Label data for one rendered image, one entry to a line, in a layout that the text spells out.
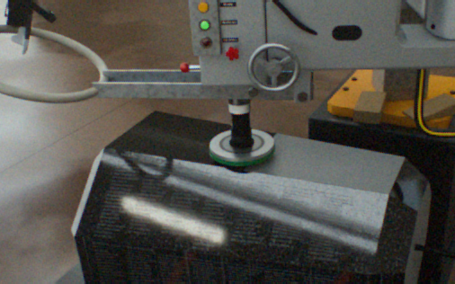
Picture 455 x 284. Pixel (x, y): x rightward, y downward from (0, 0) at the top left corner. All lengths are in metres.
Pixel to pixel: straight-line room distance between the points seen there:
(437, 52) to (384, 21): 0.18
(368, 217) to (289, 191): 0.25
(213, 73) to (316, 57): 0.30
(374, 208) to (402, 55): 0.45
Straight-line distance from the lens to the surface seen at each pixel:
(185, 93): 1.81
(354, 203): 1.78
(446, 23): 1.74
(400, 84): 2.46
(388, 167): 1.91
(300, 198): 1.81
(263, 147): 1.89
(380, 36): 1.69
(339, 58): 1.70
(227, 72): 1.71
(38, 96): 1.77
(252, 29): 1.66
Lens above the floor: 1.77
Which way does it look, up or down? 28 degrees down
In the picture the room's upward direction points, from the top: 4 degrees counter-clockwise
